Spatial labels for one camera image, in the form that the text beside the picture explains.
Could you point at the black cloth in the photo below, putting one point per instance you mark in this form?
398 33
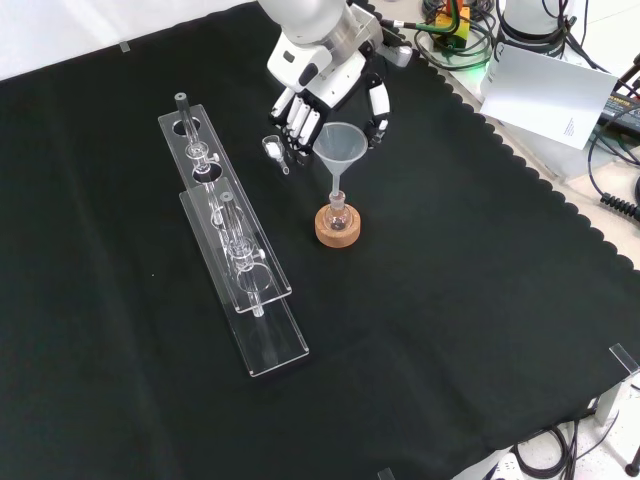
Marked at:
450 300

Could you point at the clear plastic funnel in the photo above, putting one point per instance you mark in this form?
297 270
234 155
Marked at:
340 142

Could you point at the white card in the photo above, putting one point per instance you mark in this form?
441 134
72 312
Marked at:
545 95

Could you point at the metal bracket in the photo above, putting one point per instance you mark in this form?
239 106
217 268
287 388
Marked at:
617 385

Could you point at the glass weighing funnel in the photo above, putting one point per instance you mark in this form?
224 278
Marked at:
272 148

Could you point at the orange and green box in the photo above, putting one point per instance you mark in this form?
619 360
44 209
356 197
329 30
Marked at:
452 25

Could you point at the clear cloth clip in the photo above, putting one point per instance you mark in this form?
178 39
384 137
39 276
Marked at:
125 47
386 474

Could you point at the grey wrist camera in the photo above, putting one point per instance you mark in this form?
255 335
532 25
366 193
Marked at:
397 50

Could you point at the black power adapter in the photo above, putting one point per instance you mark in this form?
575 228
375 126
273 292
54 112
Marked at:
622 110

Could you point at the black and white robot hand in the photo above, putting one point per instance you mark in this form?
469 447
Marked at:
320 75

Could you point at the clear acrylic funnel stand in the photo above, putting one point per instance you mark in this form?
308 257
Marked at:
265 280

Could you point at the glass round-bottom flask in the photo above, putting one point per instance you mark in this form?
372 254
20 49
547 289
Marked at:
337 218

